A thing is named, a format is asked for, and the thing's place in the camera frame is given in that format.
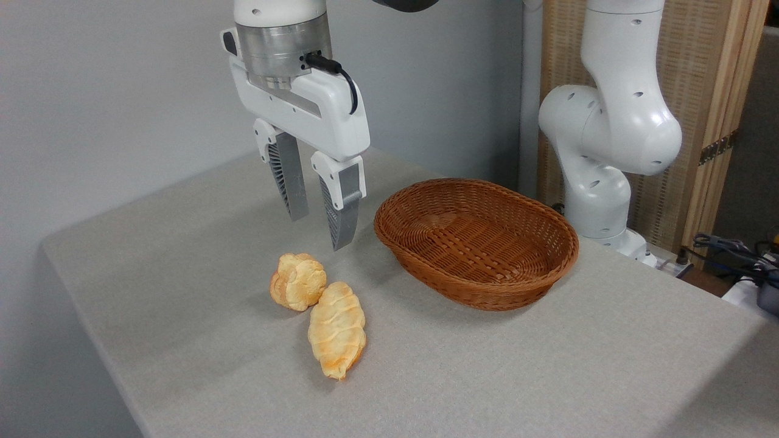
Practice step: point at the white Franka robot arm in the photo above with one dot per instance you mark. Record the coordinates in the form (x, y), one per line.
(614, 121)

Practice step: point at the wooden folding screen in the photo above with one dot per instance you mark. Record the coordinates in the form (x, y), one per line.
(700, 61)

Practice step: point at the brown wicker basket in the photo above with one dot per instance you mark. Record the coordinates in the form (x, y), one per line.
(481, 243)

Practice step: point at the grey tablecloth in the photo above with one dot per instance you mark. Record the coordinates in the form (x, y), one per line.
(243, 365)

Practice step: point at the long braided bread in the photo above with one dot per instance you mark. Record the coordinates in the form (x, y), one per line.
(336, 328)

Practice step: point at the white power strip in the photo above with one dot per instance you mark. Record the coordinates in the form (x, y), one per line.
(672, 266)

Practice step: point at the metal screen hinge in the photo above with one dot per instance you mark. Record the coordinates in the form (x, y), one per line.
(718, 148)

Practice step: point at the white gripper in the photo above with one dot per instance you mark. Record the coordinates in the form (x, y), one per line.
(328, 121)

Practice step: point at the round bread roll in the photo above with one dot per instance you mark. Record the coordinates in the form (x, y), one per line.
(299, 281)

